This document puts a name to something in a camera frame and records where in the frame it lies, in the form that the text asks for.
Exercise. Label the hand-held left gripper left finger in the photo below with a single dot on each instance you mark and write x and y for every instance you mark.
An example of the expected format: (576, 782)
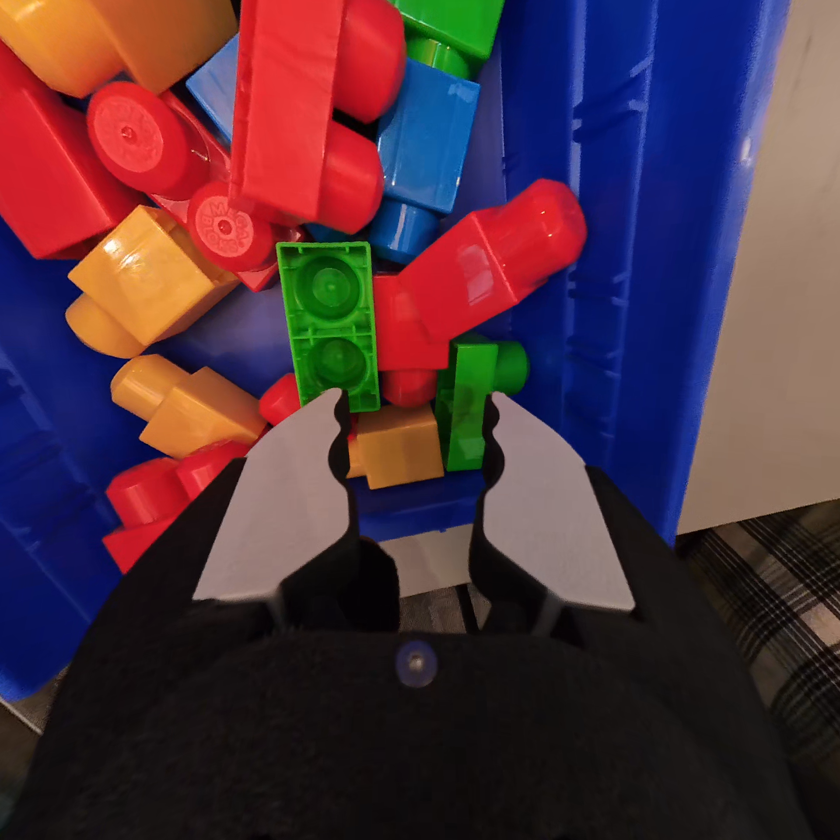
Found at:
(282, 518)

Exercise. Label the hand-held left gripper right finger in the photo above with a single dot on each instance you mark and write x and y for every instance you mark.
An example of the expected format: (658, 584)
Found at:
(544, 525)

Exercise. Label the yellow one-stud mega block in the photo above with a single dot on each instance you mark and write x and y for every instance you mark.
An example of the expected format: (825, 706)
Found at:
(400, 446)

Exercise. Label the blue plastic block bin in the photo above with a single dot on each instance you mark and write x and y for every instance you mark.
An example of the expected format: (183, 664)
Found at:
(623, 262)

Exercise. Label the pile of mega blocks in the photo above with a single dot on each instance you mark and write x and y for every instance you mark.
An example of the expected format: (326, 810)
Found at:
(289, 131)

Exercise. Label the plaid checked cloth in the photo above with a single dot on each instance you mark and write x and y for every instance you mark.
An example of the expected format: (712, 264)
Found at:
(774, 623)

